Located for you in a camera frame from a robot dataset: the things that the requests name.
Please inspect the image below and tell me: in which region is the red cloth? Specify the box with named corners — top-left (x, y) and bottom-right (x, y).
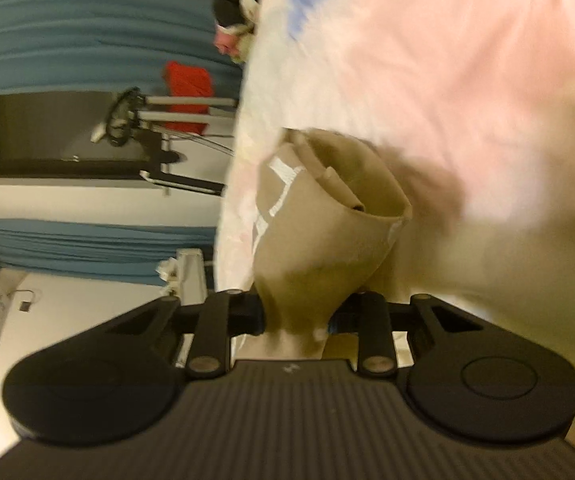
top-left (164, 61), bottom-right (216, 132)

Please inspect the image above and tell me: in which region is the white drawer cabinet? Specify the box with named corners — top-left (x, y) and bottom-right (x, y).
top-left (158, 247), bottom-right (216, 302)

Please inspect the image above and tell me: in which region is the tan shirt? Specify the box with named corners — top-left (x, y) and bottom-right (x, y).
top-left (251, 75), bottom-right (575, 361)

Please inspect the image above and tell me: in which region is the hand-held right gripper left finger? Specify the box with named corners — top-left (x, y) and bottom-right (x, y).
top-left (102, 288), bottom-right (266, 379)

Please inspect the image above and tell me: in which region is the black metal bar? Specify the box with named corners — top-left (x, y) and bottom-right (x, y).
top-left (140, 169), bottom-right (226, 197)

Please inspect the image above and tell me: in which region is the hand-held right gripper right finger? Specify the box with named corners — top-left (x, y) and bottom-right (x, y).
top-left (327, 291), bottom-right (485, 378)

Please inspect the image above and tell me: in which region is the pastel tie-dye bed sheet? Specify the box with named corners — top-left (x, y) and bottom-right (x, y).
top-left (214, 0), bottom-right (575, 292)

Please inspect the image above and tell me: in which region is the teal curtain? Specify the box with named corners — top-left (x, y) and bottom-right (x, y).
top-left (0, 0), bottom-right (240, 97)
top-left (0, 218), bottom-right (218, 287)

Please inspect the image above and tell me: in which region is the pink cloth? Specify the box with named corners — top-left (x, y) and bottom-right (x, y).
top-left (214, 30), bottom-right (255, 64)

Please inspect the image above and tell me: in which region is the dark window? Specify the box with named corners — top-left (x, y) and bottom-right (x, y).
top-left (0, 92), bottom-right (238, 182)

